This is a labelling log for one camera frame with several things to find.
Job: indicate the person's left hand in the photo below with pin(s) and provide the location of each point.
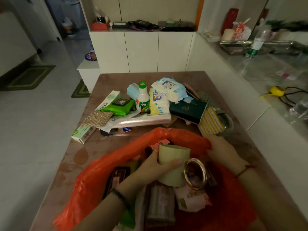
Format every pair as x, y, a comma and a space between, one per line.
146, 172

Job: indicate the person's right hand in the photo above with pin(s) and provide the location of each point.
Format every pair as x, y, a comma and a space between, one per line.
225, 152

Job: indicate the person's right fingers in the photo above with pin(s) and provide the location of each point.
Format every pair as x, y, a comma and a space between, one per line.
210, 149

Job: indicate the person's left thumb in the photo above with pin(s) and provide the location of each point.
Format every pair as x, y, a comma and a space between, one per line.
171, 164

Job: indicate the pale green cardboard tube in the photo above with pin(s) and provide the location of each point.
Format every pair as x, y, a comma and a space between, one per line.
174, 173

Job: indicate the orange plastic bag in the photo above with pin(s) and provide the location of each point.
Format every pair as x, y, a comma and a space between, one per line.
91, 187

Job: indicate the person's left forearm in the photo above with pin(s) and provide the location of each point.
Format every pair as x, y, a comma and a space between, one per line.
105, 211

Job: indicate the person's right forearm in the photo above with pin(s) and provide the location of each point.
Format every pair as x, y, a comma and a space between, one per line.
267, 199

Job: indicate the yellow striped packet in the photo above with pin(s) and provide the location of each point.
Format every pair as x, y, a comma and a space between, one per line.
210, 122

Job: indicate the gold rimmed round tin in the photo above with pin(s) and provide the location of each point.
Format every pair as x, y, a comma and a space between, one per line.
196, 174

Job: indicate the grey tape roll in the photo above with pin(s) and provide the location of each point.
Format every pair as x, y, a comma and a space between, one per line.
228, 122

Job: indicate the pink and white packet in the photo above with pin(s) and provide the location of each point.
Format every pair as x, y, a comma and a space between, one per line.
192, 198

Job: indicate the silver foil packet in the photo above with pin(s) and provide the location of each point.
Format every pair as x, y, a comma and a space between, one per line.
161, 204

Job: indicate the dark green box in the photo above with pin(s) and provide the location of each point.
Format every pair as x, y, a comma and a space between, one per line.
187, 110

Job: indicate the green perforated pad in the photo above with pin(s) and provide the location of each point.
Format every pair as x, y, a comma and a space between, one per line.
205, 98

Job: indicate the roll of clear plastic bags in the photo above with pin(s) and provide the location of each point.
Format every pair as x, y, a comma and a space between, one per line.
142, 121

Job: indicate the small blue red sachet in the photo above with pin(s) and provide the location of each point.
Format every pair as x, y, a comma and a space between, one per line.
126, 129

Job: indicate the dark packet with pink print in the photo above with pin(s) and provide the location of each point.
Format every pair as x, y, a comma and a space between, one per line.
115, 180

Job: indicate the yellow tissue pack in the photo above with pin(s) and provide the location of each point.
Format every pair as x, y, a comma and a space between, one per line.
157, 104

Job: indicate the brown flat packet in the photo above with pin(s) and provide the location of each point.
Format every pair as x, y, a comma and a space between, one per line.
191, 90

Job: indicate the white bottle with green cap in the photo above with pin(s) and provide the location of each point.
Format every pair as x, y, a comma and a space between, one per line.
143, 99

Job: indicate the small black item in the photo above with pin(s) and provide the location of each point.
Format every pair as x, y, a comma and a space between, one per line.
108, 132

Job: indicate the white and blue tissue pack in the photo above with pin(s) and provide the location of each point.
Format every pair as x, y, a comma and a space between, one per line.
170, 90

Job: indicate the green wet wipe pack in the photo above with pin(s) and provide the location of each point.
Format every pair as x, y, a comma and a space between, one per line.
118, 107

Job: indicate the light blue packet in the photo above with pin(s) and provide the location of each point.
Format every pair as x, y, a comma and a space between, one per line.
132, 91

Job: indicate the brown patterned pouch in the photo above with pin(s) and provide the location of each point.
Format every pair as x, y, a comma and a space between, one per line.
97, 119

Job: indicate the yellow gadget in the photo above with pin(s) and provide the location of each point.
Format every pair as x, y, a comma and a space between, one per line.
276, 91

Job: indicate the long white green box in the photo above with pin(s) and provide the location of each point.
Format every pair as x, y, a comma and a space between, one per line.
83, 134

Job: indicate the clear plastic bottle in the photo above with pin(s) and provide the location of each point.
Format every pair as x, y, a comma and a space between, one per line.
299, 109

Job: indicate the metal tray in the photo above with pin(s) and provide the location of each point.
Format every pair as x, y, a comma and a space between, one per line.
234, 46

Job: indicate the pink and white label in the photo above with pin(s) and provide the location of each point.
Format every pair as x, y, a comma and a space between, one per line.
286, 75

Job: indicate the white paper roll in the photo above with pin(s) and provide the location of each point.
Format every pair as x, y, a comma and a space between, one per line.
227, 34

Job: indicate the white cabinet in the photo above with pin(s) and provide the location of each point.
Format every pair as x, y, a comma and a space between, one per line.
142, 51

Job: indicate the small green mat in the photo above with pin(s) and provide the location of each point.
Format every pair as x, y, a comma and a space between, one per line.
80, 90

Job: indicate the clear water bottle green label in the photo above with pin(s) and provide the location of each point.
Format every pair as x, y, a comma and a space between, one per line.
258, 42

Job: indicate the low white bench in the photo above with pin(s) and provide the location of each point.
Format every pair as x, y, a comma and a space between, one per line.
87, 74

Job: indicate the red and white plastic bag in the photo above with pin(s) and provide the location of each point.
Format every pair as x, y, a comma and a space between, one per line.
241, 30

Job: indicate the dark tray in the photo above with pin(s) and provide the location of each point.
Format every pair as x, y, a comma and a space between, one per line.
176, 26

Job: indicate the red bottle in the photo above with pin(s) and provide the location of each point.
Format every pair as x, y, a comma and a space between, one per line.
229, 20

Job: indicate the colourful bowl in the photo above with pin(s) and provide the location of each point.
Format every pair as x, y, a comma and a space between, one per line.
91, 56

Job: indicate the black box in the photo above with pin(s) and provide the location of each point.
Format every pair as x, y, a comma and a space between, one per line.
119, 25

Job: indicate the red box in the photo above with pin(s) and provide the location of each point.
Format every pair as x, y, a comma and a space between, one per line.
99, 26

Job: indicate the large green doormat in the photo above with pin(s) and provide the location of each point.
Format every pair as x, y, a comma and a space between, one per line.
28, 78

